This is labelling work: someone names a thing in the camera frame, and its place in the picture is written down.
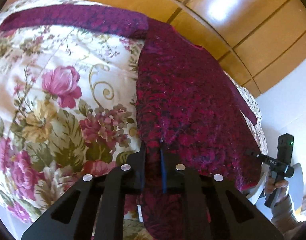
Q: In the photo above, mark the magenta knitted sweater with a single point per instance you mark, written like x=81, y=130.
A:
x=183, y=100

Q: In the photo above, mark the wooden wardrobe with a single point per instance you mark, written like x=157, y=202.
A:
x=217, y=20

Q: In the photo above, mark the floral bedspread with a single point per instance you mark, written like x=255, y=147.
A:
x=63, y=100

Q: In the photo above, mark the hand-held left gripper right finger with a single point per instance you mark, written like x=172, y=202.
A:
x=164, y=180

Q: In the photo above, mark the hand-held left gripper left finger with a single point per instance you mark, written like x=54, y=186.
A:
x=142, y=177

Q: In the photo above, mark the person's right forearm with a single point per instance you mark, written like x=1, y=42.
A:
x=287, y=212

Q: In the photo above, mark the person's right hand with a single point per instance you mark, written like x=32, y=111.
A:
x=280, y=186

